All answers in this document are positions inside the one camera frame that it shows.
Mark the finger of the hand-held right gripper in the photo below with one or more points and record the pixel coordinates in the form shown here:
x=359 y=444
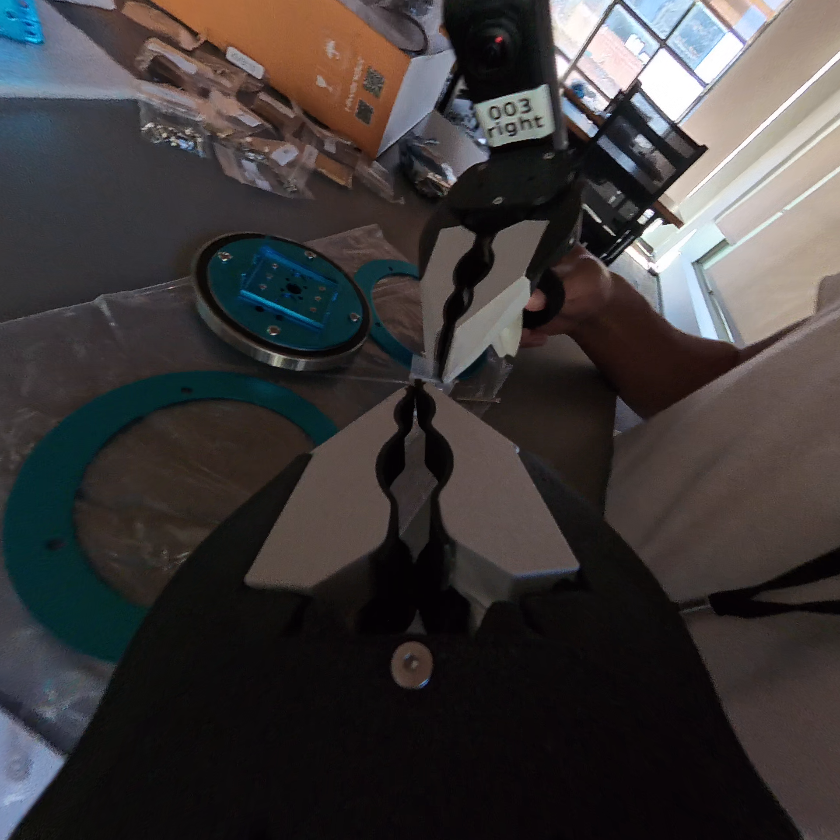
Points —
x=512 y=256
x=436 y=275

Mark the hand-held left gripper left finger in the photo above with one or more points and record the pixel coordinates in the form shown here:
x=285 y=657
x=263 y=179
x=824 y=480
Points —
x=328 y=518

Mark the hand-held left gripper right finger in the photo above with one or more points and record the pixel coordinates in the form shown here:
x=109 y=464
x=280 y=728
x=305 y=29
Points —
x=505 y=518

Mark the person's right forearm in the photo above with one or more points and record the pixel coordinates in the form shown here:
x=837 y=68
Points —
x=656 y=354

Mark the person's right hand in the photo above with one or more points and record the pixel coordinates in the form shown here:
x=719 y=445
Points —
x=587 y=295

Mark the clear bag of black parts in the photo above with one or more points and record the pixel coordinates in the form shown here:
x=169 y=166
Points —
x=426 y=164

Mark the black metal rack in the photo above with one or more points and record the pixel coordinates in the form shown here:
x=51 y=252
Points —
x=630 y=164

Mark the round bearing disc assembly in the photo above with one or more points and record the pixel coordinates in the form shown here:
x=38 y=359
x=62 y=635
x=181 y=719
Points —
x=282 y=289

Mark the grid-pane window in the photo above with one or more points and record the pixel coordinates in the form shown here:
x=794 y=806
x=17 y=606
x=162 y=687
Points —
x=669 y=72

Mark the pile of small screw bags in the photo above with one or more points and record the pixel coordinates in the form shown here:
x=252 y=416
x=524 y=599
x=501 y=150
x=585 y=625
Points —
x=262 y=131

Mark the person's beige shirt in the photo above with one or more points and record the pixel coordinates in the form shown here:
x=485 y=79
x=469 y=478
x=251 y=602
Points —
x=741 y=492

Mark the orange cardboard box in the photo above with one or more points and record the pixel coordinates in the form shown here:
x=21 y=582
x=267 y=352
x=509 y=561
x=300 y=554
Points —
x=295 y=52

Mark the large clear plastic sheet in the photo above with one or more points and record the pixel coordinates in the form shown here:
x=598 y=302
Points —
x=131 y=341

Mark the blue perforated metal bracket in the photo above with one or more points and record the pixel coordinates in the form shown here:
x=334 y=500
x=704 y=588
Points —
x=16 y=19

